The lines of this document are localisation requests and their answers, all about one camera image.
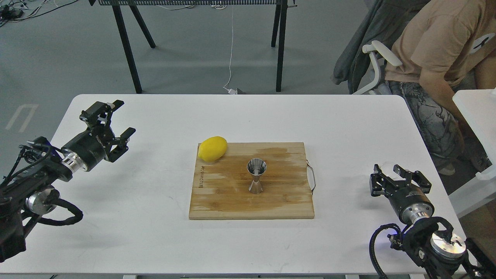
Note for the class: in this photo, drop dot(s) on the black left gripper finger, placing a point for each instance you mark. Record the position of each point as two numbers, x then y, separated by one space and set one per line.
115 147
97 118

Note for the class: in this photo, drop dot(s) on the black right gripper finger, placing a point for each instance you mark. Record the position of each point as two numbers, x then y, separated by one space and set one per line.
421 181
380 184

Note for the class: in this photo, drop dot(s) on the steel double jigger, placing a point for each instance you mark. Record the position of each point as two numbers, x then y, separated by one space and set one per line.
256 167

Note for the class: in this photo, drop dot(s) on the black metal table frame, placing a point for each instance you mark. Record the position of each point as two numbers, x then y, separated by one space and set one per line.
164 38

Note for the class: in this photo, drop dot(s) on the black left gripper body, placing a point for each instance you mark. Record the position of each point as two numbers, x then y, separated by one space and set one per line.
90 147

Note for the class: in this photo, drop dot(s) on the yellow lemon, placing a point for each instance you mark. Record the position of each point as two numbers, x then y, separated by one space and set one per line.
212 148

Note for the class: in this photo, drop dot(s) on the wooden cutting board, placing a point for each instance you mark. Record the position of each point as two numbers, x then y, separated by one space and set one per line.
220 189

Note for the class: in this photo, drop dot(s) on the grey jacket on chair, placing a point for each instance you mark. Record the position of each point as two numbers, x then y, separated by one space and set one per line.
384 22

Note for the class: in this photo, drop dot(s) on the white office chair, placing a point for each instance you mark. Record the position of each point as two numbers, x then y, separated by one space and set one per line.
377 50

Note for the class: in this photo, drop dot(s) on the clear glass cup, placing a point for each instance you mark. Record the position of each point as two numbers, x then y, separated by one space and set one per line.
387 169

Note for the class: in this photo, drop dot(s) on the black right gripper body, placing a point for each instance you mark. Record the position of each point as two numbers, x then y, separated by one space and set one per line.
409 203

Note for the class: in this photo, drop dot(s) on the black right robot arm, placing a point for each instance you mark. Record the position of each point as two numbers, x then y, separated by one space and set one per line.
429 241

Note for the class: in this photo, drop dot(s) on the person in tan shirt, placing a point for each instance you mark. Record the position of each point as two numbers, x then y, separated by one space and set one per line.
448 46

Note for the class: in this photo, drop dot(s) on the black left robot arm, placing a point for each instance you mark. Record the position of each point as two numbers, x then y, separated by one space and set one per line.
27 196

